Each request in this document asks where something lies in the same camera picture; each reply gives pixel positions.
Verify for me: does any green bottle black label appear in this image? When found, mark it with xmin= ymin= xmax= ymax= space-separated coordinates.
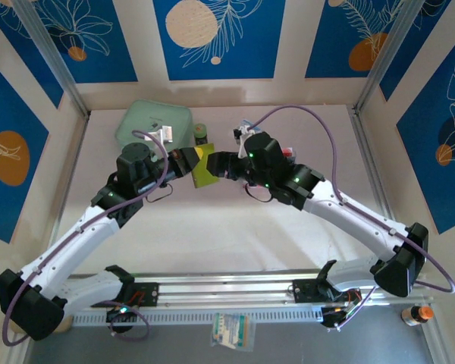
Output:
xmin=193 ymin=123 xmax=209 ymax=147

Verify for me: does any mint green zip pouch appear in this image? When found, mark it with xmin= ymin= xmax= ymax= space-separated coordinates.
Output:
xmin=115 ymin=99 xmax=194 ymax=152

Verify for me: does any clear bag with packets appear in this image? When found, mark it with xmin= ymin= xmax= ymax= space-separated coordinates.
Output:
xmin=211 ymin=312 xmax=257 ymax=352

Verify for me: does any beige foam block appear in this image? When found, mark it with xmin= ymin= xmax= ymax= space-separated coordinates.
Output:
xmin=10 ymin=317 xmax=74 ymax=335

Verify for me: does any brown bottle orange cap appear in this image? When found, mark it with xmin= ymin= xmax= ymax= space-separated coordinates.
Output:
xmin=400 ymin=305 xmax=435 ymax=327

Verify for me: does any aluminium table edge rail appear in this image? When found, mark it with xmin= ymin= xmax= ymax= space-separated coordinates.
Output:
xmin=55 ymin=113 xmax=91 ymax=236
xmin=347 ymin=108 xmax=399 ymax=228

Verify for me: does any purple cable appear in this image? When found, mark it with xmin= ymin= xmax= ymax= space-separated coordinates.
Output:
xmin=2 ymin=130 xmax=175 ymax=347
xmin=248 ymin=105 xmax=455 ymax=333

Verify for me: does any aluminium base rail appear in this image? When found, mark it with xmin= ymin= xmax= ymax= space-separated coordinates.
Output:
xmin=66 ymin=269 xmax=435 ymax=309

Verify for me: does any aluminium frame post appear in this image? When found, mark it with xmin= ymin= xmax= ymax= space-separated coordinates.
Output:
xmin=351 ymin=0 xmax=429 ymax=115
xmin=11 ymin=0 xmax=91 ymax=119

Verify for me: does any white slotted cable duct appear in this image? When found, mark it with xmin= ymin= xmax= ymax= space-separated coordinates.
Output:
xmin=71 ymin=307 xmax=324 ymax=326

